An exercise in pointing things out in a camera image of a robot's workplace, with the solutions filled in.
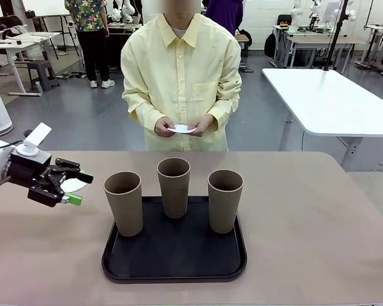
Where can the person's right forearm yellow sleeve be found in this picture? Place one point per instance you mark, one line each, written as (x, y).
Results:
(142, 114)

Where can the person's left hand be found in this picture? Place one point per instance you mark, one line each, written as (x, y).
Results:
(204, 125)

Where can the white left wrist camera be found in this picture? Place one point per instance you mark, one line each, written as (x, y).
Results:
(38, 135)

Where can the black backpack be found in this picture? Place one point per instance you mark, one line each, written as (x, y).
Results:
(270, 46)

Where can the person's left forearm yellow sleeve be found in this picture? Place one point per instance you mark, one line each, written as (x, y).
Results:
(223, 110)

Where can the person's right hand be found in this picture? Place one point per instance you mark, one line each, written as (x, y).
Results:
(163, 127)

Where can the brown paper cup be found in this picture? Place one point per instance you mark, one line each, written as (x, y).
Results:
(174, 194)
(124, 207)
(225, 207)

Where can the brown-topped desk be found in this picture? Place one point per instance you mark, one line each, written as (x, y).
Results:
(319, 40)

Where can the grey plastic stool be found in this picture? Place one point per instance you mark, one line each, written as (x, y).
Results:
(43, 73)

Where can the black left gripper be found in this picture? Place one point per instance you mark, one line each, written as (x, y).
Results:
(28, 169)

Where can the white scalloped paper coaster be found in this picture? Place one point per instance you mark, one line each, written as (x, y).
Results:
(182, 128)
(73, 185)

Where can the white desk with clutter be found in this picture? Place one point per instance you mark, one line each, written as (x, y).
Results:
(19, 44)

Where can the black tripod stand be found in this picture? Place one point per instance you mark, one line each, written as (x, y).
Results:
(338, 32)

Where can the black plastic tray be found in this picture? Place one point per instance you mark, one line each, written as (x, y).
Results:
(178, 255)

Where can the person in yellow shirt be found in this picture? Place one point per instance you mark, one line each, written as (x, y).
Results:
(178, 70)

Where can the person in floral shirt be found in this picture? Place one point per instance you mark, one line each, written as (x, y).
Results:
(92, 35)

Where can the person in purple top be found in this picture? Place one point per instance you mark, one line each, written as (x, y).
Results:
(225, 16)

